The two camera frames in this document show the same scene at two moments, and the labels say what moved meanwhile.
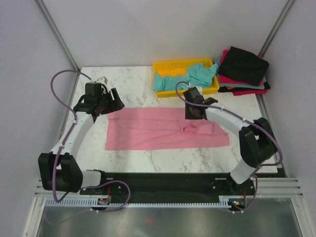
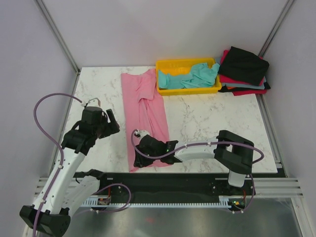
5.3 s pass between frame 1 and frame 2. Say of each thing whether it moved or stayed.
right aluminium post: stayed
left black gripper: moved
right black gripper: moved
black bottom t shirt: stayed
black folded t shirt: stayed
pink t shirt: moved
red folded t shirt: stayed
